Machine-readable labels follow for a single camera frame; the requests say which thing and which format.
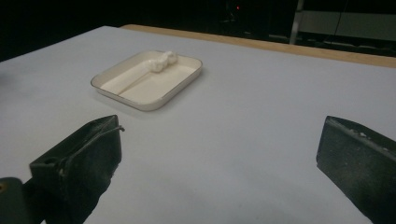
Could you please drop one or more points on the grey metal stand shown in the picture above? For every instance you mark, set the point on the grey metal stand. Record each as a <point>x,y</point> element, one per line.
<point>342,25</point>

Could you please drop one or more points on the wooden table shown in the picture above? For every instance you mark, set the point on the wooden table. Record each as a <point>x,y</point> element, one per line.
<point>280,46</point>

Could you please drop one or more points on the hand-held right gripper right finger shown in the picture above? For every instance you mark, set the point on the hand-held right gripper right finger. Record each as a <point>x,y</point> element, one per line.
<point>358,161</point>

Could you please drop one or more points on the pale blue table cover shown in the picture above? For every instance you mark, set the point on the pale blue table cover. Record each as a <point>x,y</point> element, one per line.
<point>249,124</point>

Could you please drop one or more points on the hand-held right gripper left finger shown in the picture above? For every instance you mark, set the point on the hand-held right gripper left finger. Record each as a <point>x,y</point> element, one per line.
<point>84,161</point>

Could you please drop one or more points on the white rectangular tray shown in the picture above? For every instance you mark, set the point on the white rectangular tray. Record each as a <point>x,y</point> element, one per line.
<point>149,88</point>

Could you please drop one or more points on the white paper ball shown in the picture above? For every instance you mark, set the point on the white paper ball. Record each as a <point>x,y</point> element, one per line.
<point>163,61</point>

